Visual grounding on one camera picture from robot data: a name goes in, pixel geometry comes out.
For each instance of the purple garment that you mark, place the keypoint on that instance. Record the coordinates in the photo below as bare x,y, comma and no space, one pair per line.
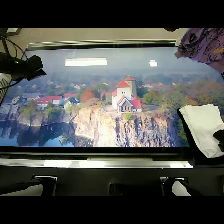
203,46

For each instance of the silver frame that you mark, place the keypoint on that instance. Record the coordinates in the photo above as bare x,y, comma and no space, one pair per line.
100,163

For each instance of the white garment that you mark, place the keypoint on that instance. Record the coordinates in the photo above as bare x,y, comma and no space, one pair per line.
201,128

